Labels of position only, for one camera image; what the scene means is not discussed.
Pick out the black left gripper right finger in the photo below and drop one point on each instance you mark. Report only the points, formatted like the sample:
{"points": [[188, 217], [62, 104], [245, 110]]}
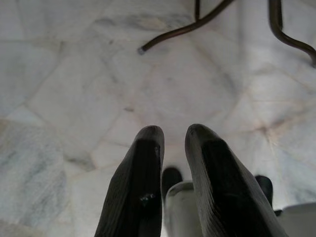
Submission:
{"points": [[222, 187]]}

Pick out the white robot right leg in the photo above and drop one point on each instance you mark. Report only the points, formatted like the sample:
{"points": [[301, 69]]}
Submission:
{"points": [[300, 219]]}

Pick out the black robot right foot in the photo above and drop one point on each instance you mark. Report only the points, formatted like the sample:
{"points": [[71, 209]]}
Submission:
{"points": [[265, 187]]}

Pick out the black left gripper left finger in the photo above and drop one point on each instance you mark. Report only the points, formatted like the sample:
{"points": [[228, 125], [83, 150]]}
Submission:
{"points": [[133, 187]]}

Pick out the black robot left foot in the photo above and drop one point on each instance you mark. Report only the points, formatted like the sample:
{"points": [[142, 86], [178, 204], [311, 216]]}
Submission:
{"points": [[171, 179]]}

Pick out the dark metal table leg frame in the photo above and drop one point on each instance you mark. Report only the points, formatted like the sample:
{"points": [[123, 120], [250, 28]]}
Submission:
{"points": [[172, 34]]}

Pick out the white robot leg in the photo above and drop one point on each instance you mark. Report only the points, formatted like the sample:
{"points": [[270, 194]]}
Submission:
{"points": [[300, 219], [180, 212]]}

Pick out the black robot foot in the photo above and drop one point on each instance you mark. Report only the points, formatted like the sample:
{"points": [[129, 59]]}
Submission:
{"points": [[171, 179], [265, 187]]}

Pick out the white robot left leg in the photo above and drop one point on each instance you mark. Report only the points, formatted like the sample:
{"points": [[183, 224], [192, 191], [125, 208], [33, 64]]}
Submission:
{"points": [[180, 212]]}

